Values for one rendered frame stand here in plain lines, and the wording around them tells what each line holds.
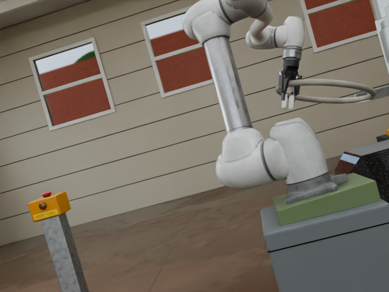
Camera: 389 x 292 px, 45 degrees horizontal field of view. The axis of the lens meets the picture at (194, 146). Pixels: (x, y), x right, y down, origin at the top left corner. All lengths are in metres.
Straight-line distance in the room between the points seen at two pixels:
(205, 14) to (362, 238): 0.98
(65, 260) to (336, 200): 1.07
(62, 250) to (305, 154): 1.02
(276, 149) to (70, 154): 7.78
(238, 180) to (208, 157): 6.94
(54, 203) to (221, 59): 0.86
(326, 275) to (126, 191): 7.59
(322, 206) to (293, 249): 0.17
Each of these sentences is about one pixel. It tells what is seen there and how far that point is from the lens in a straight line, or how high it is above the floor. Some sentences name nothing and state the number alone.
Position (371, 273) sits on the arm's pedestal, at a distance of 1.61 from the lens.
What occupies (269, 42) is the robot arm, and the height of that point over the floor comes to 1.48.
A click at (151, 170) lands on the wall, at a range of 8.82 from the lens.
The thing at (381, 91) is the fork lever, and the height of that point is 1.10.
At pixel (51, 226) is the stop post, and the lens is 1.97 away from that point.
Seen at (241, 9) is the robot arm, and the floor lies 1.56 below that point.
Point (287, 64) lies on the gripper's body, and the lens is 2.30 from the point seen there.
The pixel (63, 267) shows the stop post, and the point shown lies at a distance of 2.00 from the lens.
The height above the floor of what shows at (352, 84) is 1.18.
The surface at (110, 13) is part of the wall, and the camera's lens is 9.13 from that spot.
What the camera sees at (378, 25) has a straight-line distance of 3.60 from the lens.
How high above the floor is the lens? 1.18
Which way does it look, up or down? 2 degrees down
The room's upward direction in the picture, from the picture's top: 16 degrees counter-clockwise
